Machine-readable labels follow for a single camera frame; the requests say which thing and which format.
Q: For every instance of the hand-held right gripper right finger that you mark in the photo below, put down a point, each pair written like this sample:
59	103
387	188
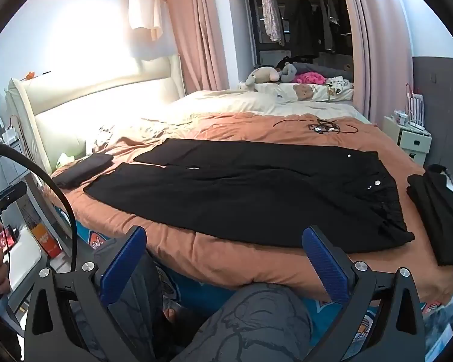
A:
324	267

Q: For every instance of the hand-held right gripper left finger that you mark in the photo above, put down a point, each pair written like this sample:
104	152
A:
122	267

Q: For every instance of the black pants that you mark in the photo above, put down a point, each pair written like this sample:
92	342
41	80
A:
249	196
83	169

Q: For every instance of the folded black pants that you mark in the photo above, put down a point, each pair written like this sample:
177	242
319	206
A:
83	169

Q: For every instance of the orange book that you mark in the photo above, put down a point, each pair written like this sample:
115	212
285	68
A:
45	239

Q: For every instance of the white bedside table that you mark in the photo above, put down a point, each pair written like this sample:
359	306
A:
22	256

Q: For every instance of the green tissue pack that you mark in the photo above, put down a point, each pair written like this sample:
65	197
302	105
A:
66	158

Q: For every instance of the blue cartoon bed sheet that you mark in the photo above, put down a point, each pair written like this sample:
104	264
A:
196	282

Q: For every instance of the person's grey printed trousers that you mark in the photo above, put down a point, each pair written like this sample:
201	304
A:
249	328

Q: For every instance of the orange blanket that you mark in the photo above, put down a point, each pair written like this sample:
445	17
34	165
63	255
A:
226	256

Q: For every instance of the white pillow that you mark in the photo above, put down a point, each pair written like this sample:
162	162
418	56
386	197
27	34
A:
105	135

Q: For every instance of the black garment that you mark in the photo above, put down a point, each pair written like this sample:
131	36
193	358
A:
438	218

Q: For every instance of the cream padded headboard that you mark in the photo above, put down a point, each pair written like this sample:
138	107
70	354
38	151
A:
98	105

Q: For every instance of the white nightstand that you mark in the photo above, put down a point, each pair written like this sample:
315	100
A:
415	143

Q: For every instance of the bear print pillow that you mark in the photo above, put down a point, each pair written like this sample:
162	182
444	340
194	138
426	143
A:
305	92

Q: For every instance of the striped paper bag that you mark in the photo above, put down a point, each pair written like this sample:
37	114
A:
416	107

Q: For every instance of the cream bed sheet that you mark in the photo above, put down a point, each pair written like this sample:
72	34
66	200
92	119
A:
230	101

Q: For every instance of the grey plush toy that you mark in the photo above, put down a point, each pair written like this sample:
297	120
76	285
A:
288	71

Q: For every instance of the beige teddy plush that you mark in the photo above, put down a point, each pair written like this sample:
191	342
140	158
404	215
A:
262	74

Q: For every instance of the pink curtain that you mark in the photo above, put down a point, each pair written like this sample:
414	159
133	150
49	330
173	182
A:
200	45
358	45

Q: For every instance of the white hanging garment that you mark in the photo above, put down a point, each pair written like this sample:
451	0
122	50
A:
143	3

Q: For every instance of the dark hanging coat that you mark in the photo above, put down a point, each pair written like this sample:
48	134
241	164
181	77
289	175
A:
328	15
298	19

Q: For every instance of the floral hanging garment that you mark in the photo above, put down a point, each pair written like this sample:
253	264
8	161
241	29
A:
271	15

